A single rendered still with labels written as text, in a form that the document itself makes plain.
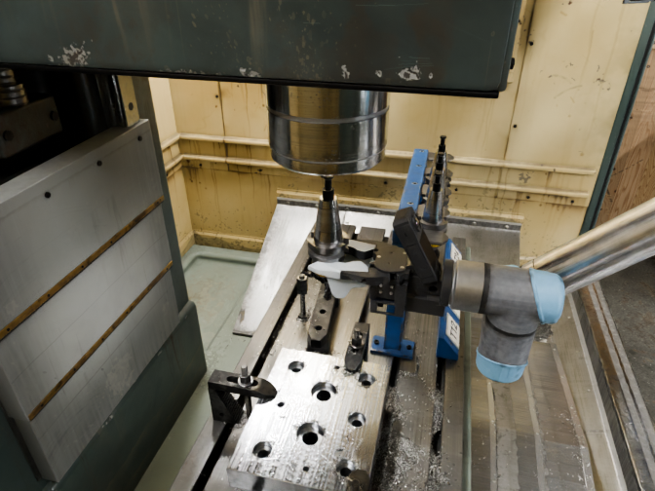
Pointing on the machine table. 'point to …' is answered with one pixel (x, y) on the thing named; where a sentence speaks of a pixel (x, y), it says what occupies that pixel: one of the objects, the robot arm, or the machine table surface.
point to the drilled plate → (371, 403)
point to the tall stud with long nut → (302, 294)
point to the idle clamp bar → (317, 338)
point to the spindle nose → (327, 129)
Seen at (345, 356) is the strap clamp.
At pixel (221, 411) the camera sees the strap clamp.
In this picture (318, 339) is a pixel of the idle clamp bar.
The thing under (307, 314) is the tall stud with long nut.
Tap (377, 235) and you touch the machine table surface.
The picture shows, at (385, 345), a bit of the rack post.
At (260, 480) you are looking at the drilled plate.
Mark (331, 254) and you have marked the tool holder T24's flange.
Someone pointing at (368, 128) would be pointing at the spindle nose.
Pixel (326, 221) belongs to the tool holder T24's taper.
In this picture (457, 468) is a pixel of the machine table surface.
